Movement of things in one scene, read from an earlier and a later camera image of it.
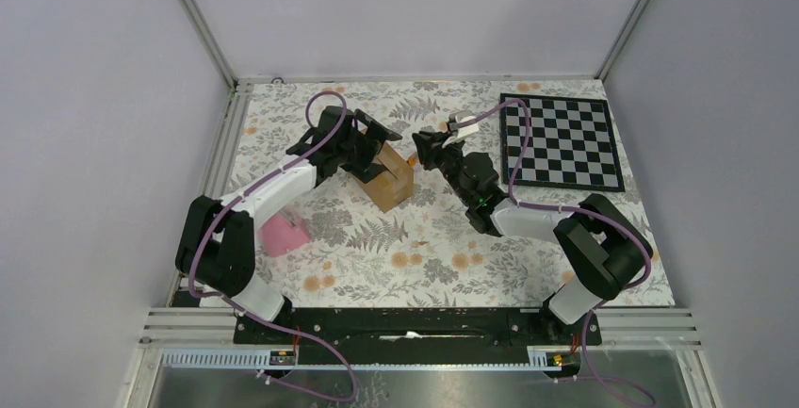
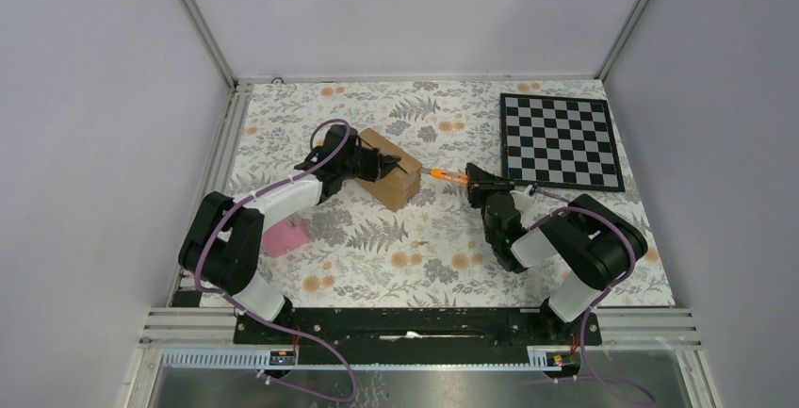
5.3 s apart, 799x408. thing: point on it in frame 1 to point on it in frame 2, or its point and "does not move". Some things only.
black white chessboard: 571,144 does not move
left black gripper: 372,141 to 378,164
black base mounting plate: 420,334 does not move
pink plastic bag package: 284,232 does not move
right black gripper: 431,147 to 481,183
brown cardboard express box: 394,185 does not move
